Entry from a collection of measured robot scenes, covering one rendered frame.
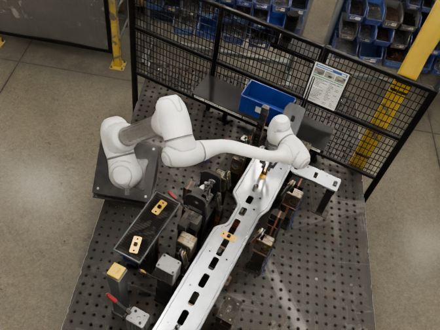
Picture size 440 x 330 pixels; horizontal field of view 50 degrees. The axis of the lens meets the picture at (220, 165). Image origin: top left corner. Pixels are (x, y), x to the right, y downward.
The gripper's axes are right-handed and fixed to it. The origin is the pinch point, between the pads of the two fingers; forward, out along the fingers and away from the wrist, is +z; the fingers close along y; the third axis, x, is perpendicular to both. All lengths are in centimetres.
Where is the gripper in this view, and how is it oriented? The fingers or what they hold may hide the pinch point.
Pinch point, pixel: (265, 169)
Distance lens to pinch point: 264.1
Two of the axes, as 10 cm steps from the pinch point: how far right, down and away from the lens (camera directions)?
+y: 8.9, 4.2, -1.9
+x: 4.4, -6.7, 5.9
